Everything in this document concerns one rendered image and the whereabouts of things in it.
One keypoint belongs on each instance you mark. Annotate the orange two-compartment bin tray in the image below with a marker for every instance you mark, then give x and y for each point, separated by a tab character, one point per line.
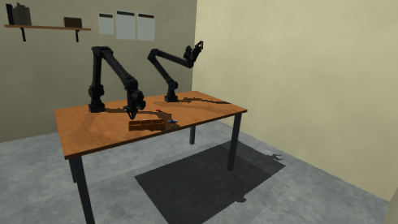
146	124

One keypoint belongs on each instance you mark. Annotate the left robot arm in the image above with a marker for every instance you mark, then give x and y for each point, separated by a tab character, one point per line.
168	79

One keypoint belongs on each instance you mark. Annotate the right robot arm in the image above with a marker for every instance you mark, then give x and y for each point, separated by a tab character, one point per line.
129	82

